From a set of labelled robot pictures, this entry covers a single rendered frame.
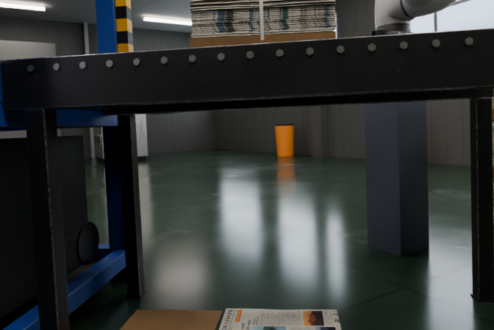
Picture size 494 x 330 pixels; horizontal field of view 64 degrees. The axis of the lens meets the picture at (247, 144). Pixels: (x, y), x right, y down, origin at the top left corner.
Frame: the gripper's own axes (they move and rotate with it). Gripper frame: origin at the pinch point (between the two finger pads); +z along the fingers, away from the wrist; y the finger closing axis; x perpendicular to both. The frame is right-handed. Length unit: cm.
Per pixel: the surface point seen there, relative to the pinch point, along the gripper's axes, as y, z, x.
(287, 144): 642, 91, -20
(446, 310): 4, 113, -82
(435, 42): -39, 36, -66
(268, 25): -23.6, 25.6, -30.2
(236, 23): -24.6, 24.8, -22.0
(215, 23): -24.9, 24.5, -16.7
